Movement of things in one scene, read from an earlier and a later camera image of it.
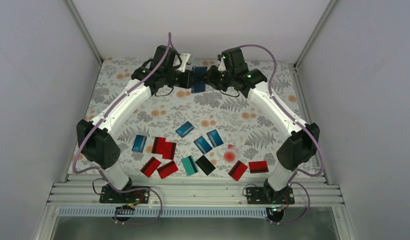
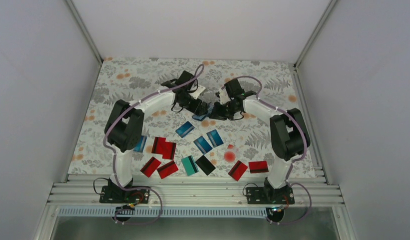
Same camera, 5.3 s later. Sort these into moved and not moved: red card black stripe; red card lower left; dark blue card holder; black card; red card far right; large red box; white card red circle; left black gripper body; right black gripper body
Moved: right black gripper body; left black gripper body; dark blue card holder
Not moved: large red box; red card far right; black card; red card lower left; red card black stripe; white card red circle
